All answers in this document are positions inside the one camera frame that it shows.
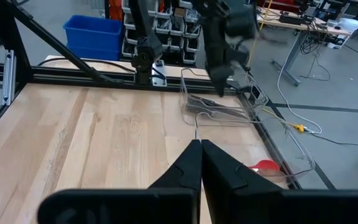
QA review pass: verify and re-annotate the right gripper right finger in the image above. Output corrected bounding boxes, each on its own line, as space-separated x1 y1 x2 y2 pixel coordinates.
201 139 284 224

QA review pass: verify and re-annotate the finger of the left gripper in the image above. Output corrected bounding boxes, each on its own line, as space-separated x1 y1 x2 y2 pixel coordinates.
214 77 228 98

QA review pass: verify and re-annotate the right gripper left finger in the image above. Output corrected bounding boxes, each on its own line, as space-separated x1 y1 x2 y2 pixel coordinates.
147 139 203 224

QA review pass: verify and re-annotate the long narrow black-handled knife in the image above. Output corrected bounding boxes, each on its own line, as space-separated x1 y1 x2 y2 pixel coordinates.
188 94 245 113

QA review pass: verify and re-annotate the red silicone spoon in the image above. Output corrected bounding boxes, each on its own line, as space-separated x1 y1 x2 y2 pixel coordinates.
249 159 281 172

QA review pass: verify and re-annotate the clear plastic bin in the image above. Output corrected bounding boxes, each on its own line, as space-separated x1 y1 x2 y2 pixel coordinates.
180 67 269 127
194 111 317 185

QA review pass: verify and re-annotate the parts shelf with bins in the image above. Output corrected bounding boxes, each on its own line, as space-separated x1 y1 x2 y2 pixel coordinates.
104 0 203 65

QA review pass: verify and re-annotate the blue plastic crate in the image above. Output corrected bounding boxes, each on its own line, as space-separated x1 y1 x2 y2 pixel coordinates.
62 14 124 62

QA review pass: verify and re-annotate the silver aluminium bar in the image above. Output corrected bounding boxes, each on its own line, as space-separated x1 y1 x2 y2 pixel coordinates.
1 49 17 106

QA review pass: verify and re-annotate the yellow hanging cable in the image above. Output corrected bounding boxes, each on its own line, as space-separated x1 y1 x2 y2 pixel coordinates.
247 0 275 69

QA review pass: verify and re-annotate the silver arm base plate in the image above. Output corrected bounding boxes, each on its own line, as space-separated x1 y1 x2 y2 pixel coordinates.
150 59 168 87

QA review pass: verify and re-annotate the white cable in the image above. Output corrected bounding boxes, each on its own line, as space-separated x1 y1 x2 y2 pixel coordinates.
277 30 323 135

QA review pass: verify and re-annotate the yellow cable with plug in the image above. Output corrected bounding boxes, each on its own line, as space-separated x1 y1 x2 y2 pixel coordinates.
261 107 306 134

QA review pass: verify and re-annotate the wooden workbench with cables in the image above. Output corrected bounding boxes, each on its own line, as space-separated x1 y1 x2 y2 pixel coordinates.
255 0 358 88

